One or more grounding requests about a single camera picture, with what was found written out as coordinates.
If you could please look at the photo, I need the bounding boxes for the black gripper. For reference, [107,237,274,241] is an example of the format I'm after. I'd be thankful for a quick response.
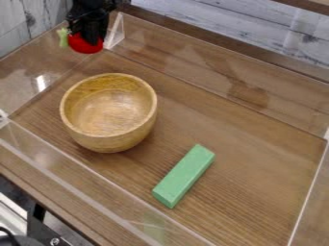
[66,0,123,45]

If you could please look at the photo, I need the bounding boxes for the red plush strawberry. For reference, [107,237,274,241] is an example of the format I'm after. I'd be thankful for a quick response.
[56,28,104,54]

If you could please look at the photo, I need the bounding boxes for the wooden bowl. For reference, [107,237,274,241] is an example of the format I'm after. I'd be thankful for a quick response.
[59,73,158,153]

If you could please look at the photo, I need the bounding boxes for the green rectangular block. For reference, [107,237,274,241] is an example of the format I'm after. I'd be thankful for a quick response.
[151,144,215,209]

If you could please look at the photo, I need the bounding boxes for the black table leg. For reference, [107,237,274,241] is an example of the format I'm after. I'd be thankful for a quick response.
[32,204,47,222]

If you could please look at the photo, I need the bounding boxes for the clear acrylic corner bracket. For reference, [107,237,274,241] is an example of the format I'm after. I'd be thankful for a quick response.
[103,12,124,50]

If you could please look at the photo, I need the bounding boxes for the clear acrylic tray wall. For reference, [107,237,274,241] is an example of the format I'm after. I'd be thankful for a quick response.
[0,111,214,246]

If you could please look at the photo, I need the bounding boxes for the black cable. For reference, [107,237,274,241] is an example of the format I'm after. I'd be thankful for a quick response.
[0,224,75,246]

